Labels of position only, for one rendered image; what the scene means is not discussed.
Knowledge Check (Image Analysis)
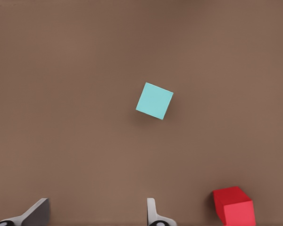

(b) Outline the cyan cube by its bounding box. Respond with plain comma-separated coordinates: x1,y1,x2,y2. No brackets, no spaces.
135,82,174,121

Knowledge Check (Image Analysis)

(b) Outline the red cube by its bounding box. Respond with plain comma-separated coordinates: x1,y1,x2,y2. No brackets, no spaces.
213,186,257,226

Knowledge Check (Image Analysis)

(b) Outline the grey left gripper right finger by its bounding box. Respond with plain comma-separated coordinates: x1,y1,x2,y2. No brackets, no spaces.
147,197,177,226

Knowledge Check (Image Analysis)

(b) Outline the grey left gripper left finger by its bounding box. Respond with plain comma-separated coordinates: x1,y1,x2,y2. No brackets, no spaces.
0,197,50,226

